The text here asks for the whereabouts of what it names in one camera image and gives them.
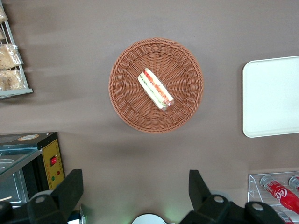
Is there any triangle sandwich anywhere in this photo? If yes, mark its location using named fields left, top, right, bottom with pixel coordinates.
left=137, top=67, right=175, bottom=112

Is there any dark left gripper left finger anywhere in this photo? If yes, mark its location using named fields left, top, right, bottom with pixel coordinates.
left=0, top=169, right=84, bottom=224

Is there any black food warmer cabinet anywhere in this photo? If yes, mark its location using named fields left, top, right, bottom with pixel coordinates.
left=0, top=132, right=65, bottom=208

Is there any clear rice cracker bag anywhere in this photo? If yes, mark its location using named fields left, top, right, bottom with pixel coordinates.
left=0, top=4, right=7, bottom=24
left=0, top=44, right=24, bottom=70
left=0, top=69, right=28, bottom=91

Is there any steel warmer pan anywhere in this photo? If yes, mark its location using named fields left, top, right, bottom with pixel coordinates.
left=0, top=168, right=29, bottom=206

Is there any cream plastic tray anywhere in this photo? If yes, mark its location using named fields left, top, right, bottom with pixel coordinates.
left=242, top=55, right=299, bottom=138

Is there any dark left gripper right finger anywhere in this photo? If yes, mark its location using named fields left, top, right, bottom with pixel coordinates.
left=179, top=169, right=285, bottom=224

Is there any clear acrylic bottle rack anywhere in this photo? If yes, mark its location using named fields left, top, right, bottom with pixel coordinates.
left=247, top=171, right=299, bottom=224

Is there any red cola bottle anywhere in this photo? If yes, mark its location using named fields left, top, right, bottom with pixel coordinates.
left=288, top=176, right=299, bottom=193
left=260, top=175, right=299, bottom=215
left=275, top=210, right=295, bottom=224

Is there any round brown wicker basket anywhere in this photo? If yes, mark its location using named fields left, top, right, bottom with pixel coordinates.
left=108, top=37, right=205, bottom=134

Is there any grey wire rack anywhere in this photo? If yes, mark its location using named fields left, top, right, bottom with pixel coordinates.
left=0, top=0, right=34, bottom=100

